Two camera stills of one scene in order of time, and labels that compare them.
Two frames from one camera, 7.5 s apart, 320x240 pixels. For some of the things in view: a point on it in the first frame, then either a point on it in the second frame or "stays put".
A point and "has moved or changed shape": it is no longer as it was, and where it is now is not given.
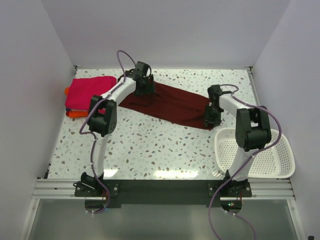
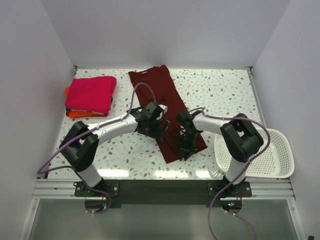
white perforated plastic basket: x=278 y=162 stays put
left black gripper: x=150 y=88 -> x=158 y=134
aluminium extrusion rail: x=262 y=189 stays put
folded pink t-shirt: x=81 y=90 stays put
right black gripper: x=208 y=119 -> x=188 y=149
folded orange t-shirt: x=75 y=114 stays put
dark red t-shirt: x=170 y=105 has moved or changed shape
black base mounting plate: x=162 y=192 stays put
